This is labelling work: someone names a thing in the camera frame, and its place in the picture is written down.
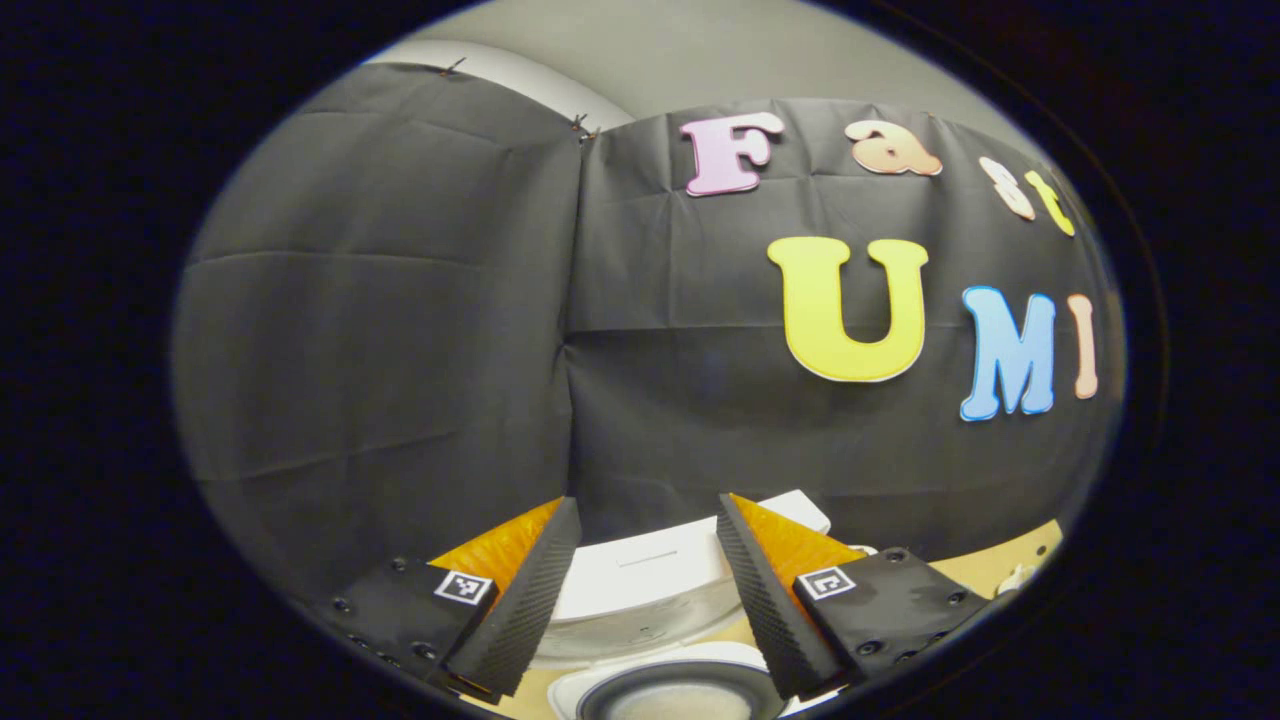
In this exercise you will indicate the white rice cooker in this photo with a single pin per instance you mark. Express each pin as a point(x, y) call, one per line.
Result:
point(650, 580)

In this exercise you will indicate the black backdrop cloth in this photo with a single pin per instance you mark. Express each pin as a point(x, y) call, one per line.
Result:
point(400, 350)

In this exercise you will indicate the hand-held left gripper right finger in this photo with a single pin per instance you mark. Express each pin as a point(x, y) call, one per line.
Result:
point(775, 615)

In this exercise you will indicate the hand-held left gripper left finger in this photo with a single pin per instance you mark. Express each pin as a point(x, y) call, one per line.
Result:
point(525, 620)

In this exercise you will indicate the white rice portion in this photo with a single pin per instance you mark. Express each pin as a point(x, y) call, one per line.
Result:
point(680, 705)

